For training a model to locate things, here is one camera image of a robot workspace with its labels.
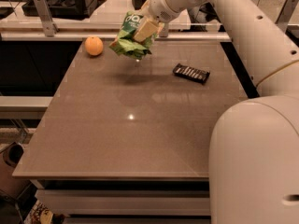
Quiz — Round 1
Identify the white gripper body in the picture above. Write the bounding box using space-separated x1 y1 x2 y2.
149 0 184 23

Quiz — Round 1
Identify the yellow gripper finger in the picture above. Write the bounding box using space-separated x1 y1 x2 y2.
139 0 150 15
133 18 163 43

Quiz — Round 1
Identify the green rice chip bag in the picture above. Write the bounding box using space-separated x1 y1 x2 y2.
109 11 157 60

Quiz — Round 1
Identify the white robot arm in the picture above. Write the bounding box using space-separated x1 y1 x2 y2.
141 0 299 224

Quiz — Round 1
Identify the black snack bar wrapper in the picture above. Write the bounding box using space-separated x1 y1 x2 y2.
173 63 210 84

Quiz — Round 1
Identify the orange fruit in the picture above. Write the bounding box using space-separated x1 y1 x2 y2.
84 36 104 56

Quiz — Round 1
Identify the black case on back table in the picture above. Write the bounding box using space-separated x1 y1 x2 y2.
21 0 107 21

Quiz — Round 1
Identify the brown bin on floor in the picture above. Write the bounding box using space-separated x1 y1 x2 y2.
0 143 29 198

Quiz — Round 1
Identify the middle metal rail bracket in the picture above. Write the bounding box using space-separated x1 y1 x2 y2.
159 23 169 38

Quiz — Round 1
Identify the metal rail bracket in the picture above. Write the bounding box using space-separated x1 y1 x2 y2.
159 23 169 38
33 0 58 37

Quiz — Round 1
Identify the left metal rail bracket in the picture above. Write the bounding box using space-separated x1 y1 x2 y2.
33 0 58 37

